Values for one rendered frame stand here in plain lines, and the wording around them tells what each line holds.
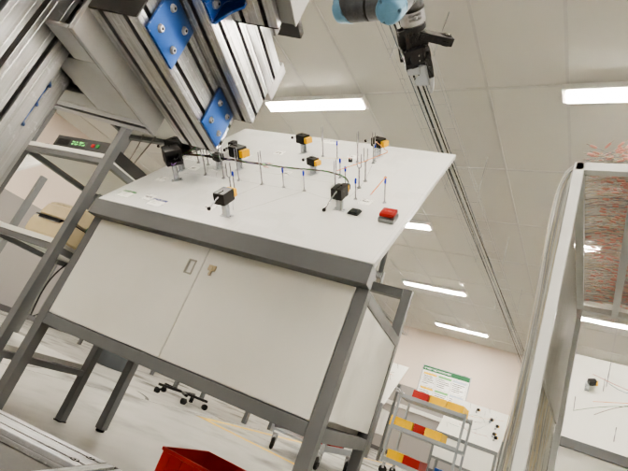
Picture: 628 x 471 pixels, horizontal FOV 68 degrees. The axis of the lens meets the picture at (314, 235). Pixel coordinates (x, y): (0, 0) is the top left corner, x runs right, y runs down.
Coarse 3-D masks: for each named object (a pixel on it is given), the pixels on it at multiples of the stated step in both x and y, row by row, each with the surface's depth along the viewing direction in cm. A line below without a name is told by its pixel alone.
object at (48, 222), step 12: (48, 204) 202; (60, 204) 201; (36, 216) 196; (48, 216) 193; (60, 216) 195; (84, 216) 196; (36, 228) 192; (48, 228) 191; (84, 228) 198; (72, 240) 193
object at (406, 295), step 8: (376, 288) 196; (384, 288) 195; (392, 288) 193; (392, 296) 194; (400, 296) 191; (408, 296) 190; (400, 304) 189; (408, 304) 189; (400, 312) 188; (400, 320) 187; (400, 328) 185; (400, 336) 187
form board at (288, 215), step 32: (224, 160) 219; (256, 160) 217; (288, 160) 216; (352, 160) 212; (384, 160) 211; (416, 160) 209; (448, 160) 208; (160, 192) 189; (192, 192) 188; (256, 192) 185; (288, 192) 184; (320, 192) 183; (352, 192) 182; (416, 192) 179; (224, 224) 162; (256, 224) 161; (288, 224) 160; (320, 224) 159; (352, 224) 158; (384, 224) 157; (352, 256) 140
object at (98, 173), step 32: (160, 128) 245; (64, 160) 217; (96, 160) 194; (0, 192) 210; (96, 192) 250; (0, 224) 195; (64, 224) 183; (64, 256) 185; (32, 288) 174; (0, 352) 168; (96, 352) 207; (64, 416) 199
